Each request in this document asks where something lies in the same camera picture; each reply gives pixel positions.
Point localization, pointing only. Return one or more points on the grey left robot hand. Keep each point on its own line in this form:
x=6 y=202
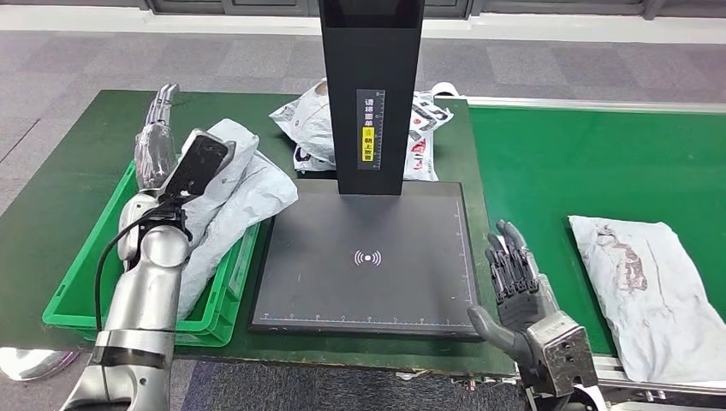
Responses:
x=156 y=159

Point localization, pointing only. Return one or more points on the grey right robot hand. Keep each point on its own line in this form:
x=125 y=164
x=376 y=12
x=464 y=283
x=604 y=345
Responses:
x=522 y=306

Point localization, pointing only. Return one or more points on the grey parcel bag red print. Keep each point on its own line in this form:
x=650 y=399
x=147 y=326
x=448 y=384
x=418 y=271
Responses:
x=255 y=204
x=241 y=147
x=652 y=306

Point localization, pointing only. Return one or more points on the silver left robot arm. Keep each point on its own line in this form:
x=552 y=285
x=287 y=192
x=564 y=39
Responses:
x=142 y=295

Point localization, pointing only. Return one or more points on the green conveyor belt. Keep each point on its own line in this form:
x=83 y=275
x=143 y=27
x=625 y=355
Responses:
x=567 y=170

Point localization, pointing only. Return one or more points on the black inbound scanner machine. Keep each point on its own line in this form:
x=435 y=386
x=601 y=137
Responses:
x=340 y=255

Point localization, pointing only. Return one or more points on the dark green table mat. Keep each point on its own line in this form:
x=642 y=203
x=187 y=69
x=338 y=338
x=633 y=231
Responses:
x=68 y=125

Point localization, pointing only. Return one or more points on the white plastic mailer bag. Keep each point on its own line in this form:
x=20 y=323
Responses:
x=309 y=122

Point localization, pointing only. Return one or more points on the green plastic crate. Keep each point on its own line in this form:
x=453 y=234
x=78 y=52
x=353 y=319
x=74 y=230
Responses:
x=74 y=295

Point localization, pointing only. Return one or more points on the white black-red printed mailer bag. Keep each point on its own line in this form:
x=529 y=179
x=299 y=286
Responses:
x=425 y=130

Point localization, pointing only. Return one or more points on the black yellow ruler label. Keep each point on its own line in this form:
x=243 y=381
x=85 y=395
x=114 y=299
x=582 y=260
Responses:
x=370 y=130

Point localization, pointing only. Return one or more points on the white tape roll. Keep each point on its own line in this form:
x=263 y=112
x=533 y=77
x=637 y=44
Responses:
x=447 y=89

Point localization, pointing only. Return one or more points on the chrome round floor base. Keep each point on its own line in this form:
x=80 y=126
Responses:
x=34 y=364

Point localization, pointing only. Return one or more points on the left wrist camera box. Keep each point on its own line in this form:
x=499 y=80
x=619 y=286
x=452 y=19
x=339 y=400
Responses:
x=198 y=164

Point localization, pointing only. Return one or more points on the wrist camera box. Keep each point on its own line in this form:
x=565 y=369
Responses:
x=561 y=352
x=198 y=164

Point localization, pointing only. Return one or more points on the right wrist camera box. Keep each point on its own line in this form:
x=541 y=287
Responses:
x=561 y=352

